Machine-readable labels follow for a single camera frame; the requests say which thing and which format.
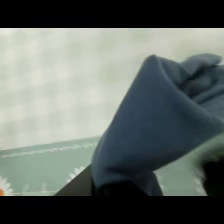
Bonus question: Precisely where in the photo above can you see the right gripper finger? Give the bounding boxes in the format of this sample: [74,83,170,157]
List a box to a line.
[54,164,94,197]

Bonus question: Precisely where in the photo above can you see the blue T-shirt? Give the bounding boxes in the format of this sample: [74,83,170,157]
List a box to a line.
[90,52,224,197]

